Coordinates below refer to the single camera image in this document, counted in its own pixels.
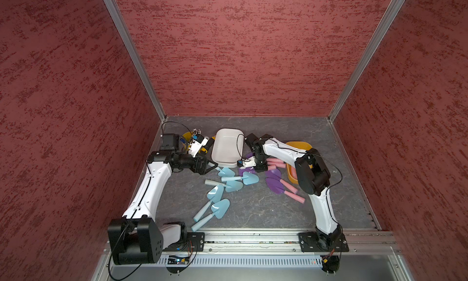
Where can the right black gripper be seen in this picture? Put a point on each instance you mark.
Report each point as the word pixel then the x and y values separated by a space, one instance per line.
pixel 259 168

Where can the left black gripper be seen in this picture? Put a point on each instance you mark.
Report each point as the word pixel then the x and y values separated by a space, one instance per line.
pixel 202 170

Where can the purple shovel small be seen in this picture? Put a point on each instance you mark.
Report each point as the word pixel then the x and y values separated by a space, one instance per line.
pixel 243 170

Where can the light blue shovel back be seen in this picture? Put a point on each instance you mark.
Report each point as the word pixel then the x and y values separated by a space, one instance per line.
pixel 225 172

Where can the light blue shovel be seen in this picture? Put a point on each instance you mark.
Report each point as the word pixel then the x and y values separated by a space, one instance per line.
pixel 228 186
pixel 247 178
pixel 225 172
pixel 218 209
pixel 213 196

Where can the white storage box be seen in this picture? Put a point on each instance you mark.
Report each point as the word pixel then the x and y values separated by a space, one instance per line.
pixel 228 147

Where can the purple shovel long pink handle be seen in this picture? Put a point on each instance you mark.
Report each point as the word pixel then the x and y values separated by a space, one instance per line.
pixel 278 188

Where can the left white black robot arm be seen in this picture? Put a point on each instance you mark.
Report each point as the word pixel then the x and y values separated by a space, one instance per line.
pixel 135 238

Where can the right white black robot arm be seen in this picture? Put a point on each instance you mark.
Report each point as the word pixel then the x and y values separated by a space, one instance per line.
pixel 313 177

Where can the purple shovel back upper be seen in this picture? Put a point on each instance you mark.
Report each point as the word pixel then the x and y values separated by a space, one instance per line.
pixel 274 160

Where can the light blue shovel right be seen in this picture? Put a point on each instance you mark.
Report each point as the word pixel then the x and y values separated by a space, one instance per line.
pixel 247 178

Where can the purple shovel back lower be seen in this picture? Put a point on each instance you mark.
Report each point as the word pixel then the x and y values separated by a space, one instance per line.
pixel 275 165

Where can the light blue shovel middle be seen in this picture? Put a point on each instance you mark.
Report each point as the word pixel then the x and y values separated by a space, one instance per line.
pixel 228 186

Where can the yellow cup with pens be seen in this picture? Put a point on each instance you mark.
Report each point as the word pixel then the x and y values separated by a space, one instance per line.
pixel 185 140

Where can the light blue shovel nearest front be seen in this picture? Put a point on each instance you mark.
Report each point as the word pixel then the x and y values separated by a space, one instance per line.
pixel 218 209

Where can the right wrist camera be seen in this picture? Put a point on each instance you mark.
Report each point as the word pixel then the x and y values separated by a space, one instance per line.
pixel 247 163

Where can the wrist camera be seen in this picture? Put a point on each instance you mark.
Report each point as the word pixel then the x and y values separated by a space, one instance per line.
pixel 197 142
pixel 247 163

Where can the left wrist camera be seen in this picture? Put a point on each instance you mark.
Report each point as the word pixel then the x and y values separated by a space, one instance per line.
pixel 197 142

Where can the aluminium front rail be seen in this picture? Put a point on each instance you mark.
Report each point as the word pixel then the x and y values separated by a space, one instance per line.
pixel 286 242

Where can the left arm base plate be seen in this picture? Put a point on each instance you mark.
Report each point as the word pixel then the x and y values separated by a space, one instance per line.
pixel 191 241

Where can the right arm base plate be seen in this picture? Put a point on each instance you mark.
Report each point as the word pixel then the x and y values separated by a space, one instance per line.
pixel 322 243

